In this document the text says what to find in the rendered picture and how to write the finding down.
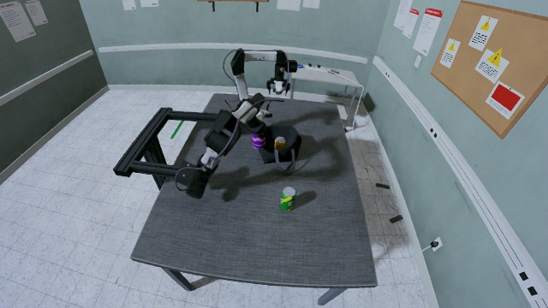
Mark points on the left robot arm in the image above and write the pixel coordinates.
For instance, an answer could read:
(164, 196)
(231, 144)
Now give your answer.
(237, 65)

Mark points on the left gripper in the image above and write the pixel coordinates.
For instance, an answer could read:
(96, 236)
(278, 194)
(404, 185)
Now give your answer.
(278, 80)

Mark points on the black tote bag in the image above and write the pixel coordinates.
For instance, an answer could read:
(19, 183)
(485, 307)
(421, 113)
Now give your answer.
(271, 155)

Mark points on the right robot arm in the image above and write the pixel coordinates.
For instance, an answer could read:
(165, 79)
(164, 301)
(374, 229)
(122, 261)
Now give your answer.
(216, 140)

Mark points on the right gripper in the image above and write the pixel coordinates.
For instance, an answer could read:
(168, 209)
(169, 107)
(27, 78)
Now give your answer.
(257, 126)

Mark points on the purple drink can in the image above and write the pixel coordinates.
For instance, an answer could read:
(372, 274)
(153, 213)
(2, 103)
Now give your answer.
(258, 142)

